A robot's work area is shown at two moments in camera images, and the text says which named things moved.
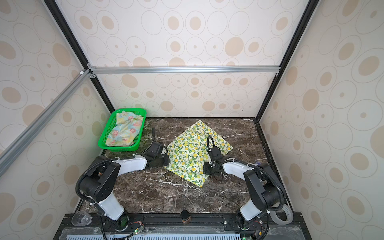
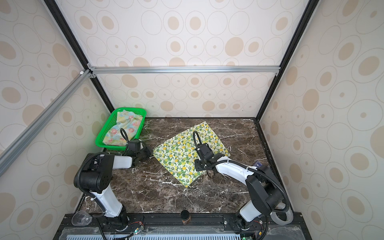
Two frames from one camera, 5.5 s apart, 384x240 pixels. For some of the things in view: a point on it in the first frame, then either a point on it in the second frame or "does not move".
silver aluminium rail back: [92, 70] does not move
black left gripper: [167, 159] to [148, 152]
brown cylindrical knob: [185, 216] does not move
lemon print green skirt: [188, 152] does not move
